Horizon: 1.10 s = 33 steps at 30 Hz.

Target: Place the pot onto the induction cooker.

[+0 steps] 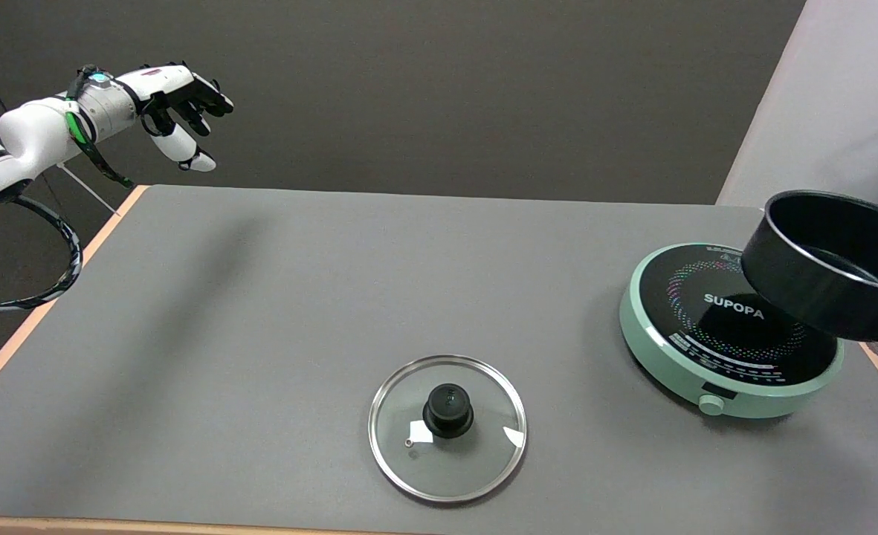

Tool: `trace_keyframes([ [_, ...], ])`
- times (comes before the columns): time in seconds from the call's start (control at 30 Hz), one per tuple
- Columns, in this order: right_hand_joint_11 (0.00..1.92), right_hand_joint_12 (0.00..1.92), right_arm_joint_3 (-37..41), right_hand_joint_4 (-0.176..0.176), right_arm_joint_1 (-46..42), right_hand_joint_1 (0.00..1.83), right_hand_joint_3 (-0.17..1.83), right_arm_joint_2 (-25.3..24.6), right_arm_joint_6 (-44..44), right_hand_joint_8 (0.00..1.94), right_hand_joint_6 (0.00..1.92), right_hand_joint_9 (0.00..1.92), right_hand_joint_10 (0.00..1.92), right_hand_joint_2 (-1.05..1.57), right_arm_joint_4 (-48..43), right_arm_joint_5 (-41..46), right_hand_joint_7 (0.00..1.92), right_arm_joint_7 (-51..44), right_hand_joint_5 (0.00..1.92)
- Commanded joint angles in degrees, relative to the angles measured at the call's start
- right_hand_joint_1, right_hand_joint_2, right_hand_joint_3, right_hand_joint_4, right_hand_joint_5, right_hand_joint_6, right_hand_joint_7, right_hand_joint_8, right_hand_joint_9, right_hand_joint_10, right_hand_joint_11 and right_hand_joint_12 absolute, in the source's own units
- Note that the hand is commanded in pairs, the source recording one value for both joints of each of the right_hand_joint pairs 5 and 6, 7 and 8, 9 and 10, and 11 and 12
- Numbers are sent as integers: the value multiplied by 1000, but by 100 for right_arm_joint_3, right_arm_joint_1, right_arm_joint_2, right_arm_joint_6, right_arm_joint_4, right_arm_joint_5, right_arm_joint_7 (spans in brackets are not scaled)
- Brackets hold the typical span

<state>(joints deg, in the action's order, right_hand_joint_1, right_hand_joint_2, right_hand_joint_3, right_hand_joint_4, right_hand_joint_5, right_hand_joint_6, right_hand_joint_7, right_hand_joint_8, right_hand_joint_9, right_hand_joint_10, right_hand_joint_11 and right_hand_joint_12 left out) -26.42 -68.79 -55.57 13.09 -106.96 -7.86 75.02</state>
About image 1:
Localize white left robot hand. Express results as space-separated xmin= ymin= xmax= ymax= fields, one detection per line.
xmin=138 ymin=62 xmax=235 ymax=173

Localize black cooking pot with handle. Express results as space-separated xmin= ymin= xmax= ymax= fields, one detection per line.
xmin=740 ymin=189 xmax=878 ymax=343

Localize green round induction cooker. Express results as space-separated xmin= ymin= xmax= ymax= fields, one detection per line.
xmin=619 ymin=241 xmax=846 ymax=419

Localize glass lid with black knob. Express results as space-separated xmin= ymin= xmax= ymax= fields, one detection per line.
xmin=368 ymin=354 xmax=529 ymax=504

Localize green black wrist cable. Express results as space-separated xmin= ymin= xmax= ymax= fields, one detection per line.
xmin=65 ymin=65 xmax=135 ymax=189

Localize white cable tie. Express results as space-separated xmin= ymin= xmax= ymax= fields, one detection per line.
xmin=57 ymin=163 xmax=122 ymax=218

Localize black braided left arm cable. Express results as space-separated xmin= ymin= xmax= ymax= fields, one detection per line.
xmin=0 ymin=195 xmax=83 ymax=314

